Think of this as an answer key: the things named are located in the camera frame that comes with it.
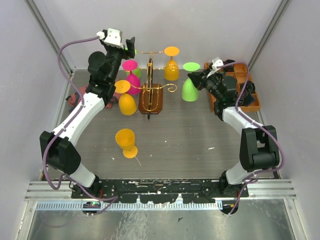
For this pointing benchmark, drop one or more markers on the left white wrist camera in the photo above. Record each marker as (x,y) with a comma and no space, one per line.
(111,37)

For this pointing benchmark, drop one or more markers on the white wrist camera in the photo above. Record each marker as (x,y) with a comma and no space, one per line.
(111,37)
(214,66)

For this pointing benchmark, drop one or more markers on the orange wine glass front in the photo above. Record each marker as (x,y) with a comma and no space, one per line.
(125,139)

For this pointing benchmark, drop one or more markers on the red printed cloth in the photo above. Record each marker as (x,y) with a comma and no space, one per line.
(74,99)

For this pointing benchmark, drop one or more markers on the pink plastic wine glass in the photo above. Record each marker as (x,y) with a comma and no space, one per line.
(135,84)

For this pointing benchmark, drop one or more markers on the green wine glass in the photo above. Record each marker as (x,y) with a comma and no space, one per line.
(137,70)
(189,91)

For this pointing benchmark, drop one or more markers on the black crumpled item top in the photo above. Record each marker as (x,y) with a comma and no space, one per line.
(228,61)

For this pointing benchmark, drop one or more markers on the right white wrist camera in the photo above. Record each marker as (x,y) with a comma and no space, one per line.
(214,66)

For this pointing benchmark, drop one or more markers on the aluminium frame rail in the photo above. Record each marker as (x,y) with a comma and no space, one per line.
(264,188)

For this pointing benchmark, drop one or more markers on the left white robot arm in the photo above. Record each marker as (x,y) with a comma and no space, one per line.
(58,147)

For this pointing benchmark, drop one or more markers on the black crumpled item right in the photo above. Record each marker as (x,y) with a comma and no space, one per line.
(250,87)

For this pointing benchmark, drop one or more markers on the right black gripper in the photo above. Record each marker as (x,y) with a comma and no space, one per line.
(199,79)

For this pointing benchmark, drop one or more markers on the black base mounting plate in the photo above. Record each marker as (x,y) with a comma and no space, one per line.
(160,191)

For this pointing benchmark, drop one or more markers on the orange wine glass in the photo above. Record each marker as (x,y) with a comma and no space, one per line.
(125,139)
(171,69)

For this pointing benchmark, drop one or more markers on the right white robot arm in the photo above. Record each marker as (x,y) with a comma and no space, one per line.
(258,149)

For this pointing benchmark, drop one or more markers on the slotted grey cable duct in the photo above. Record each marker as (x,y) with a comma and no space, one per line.
(95,206)

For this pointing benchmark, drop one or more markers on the yellow plastic wine glass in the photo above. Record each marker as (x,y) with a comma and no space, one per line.
(127,104)

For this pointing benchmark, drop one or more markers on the orange compartment tray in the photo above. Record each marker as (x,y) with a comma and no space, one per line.
(239,72)

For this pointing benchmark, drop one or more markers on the black crumpled item bottom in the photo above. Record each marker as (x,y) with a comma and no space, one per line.
(246,99)

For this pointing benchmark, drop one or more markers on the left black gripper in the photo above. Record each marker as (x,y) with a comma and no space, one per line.
(130,53)

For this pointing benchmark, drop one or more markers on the black crumpled item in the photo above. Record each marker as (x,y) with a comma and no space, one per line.
(228,61)
(246,99)
(250,87)

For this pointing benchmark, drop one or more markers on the gold wire wine glass rack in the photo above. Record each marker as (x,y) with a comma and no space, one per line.
(151,96)

